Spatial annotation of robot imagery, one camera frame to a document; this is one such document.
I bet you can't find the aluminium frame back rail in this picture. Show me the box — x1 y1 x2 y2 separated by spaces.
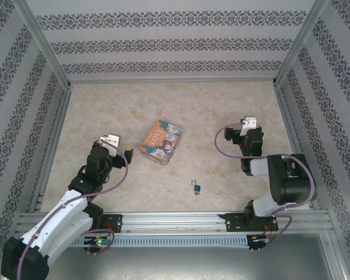
69 78 278 86

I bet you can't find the left green control board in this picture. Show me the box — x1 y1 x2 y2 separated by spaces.
83 236 110 246

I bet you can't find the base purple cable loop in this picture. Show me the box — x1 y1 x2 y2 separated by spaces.
84 228 116 255
258 215 292 252

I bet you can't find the slotted grey cable duct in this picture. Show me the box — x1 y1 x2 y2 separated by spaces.
71 234 249 249

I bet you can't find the right green control board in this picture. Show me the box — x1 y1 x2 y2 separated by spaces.
248 233 270 243

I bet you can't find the green control board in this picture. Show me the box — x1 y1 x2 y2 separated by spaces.
83 236 110 246
248 233 270 243

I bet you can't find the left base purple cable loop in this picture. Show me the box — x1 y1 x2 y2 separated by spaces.
84 228 116 255

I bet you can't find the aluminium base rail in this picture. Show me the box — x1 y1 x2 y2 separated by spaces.
16 209 331 234

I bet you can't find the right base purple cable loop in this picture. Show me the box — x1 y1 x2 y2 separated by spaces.
258 215 292 252

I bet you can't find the grey sheet metal shelf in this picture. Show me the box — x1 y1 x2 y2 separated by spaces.
43 247 341 280

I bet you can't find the aluminium frame corner post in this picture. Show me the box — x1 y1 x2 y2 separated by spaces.
273 0 330 87
12 0 73 89

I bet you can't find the aluminium frame side rail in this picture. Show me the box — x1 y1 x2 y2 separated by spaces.
272 81 321 211

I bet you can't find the orange LOVE bear tin box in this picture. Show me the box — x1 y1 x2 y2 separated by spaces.
139 119 183 167

